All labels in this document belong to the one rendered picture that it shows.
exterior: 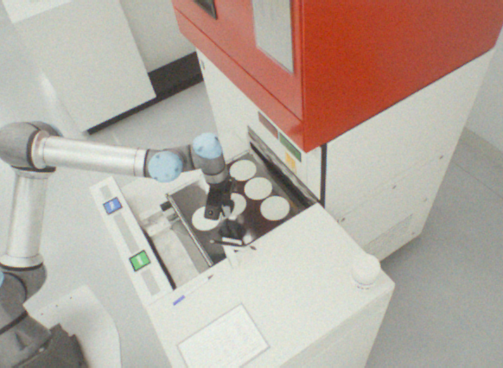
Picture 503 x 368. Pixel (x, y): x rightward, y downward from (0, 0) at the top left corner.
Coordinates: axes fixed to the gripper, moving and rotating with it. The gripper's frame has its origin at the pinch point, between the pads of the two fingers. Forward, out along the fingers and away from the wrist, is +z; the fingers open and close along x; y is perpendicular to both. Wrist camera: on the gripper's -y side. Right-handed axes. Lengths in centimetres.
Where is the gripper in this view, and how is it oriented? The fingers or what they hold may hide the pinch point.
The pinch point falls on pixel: (225, 217)
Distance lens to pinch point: 137.6
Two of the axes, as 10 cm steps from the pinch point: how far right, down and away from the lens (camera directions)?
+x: -9.5, -1.5, 2.6
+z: 1.2, 6.1, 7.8
